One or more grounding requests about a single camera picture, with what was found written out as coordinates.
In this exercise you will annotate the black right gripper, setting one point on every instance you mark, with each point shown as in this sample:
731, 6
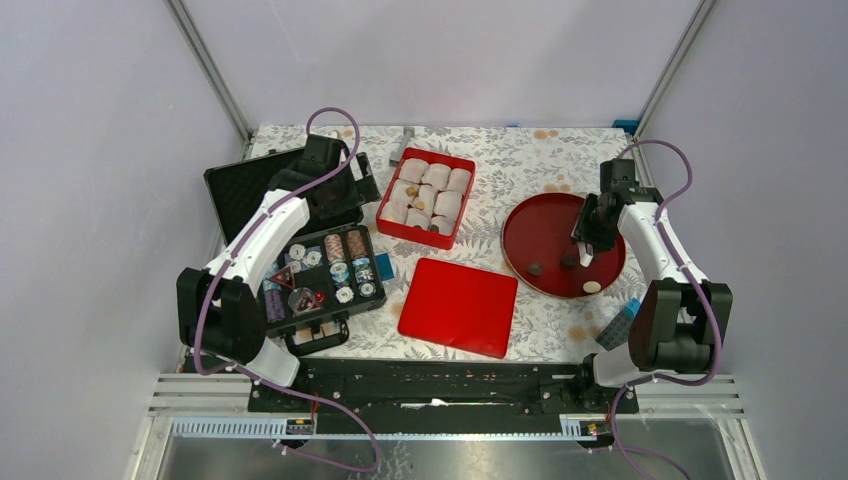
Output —
582, 229

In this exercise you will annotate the red tin box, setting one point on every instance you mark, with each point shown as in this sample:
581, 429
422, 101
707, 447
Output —
431, 173

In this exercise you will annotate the black poker chip case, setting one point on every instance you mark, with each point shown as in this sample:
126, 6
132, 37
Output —
328, 271

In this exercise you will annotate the grey metal bracket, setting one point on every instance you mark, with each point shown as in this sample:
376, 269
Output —
395, 157

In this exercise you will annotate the red tin lid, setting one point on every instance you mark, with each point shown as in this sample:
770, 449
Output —
460, 307

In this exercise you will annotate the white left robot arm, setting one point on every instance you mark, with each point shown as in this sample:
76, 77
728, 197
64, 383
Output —
218, 305

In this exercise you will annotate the grey lego baseplate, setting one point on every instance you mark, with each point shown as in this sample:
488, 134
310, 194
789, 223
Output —
616, 333

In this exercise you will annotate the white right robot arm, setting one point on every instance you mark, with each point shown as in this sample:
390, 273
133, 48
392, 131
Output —
677, 334

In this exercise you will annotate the white dome chocolate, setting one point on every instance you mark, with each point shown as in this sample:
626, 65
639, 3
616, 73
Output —
591, 287

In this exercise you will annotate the white paper cup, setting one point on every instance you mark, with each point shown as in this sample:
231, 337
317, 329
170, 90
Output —
448, 204

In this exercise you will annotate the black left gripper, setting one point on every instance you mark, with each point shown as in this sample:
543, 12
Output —
361, 190

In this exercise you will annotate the silver tweezers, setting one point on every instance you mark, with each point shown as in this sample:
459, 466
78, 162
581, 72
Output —
585, 254

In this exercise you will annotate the dark cylinder chocolate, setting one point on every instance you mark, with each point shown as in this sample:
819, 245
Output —
568, 261

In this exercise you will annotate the dark red round tray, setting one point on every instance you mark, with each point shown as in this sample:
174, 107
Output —
538, 230

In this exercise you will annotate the small light blue lego brick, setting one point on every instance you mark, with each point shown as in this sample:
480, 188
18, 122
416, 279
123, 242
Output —
632, 307

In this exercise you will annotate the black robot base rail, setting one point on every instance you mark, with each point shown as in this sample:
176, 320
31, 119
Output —
421, 398

